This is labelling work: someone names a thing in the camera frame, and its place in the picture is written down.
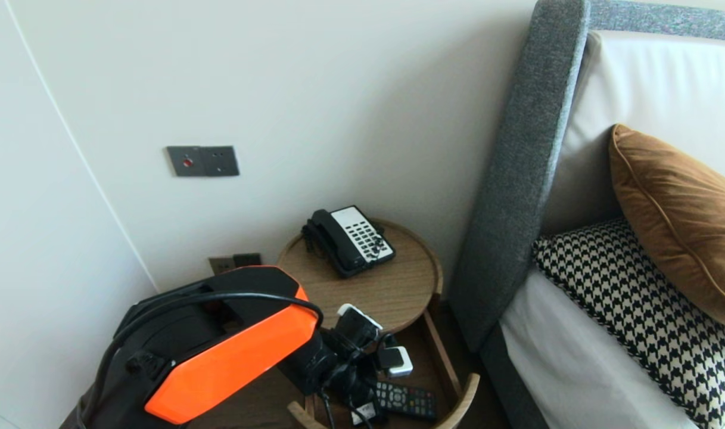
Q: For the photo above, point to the black and white telephone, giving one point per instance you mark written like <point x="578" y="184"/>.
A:
<point x="362" y="232"/>

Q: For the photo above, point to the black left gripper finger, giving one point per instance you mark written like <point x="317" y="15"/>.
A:
<point x="368" y="412"/>

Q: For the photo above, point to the white bed sheet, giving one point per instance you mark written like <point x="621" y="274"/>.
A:
<point x="565" y="369"/>

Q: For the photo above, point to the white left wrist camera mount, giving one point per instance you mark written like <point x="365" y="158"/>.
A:
<point x="396" y="360"/>

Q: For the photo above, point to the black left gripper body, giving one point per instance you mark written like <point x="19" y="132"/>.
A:
<point x="347" y="381"/>

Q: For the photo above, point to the black telephone handset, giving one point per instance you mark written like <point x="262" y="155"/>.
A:
<point x="337" y="237"/>

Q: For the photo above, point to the brown velvet pillow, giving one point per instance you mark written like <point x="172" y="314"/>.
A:
<point x="678" y="226"/>

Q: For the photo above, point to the grey switch plate red button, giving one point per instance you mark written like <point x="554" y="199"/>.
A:
<point x="187" y="161"/>

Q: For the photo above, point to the grey wall outlet plate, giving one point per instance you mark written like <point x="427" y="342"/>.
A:
<point x="221" y="161"/>

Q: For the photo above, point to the black remote control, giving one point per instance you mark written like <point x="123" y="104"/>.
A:
<point x="410" y="400"/>

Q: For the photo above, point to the white padded headboard cushion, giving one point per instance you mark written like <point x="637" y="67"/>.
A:
<point x="648" y="89"/>

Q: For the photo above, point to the black white houndstooth pillow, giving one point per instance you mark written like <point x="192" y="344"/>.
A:
<point x="636" y="310"/>

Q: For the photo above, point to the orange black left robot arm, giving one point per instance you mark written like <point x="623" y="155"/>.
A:
<point x="219" y="357"/>

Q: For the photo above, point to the wall power outlet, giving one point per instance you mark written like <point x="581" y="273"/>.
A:
<point x="219" y="264"/>

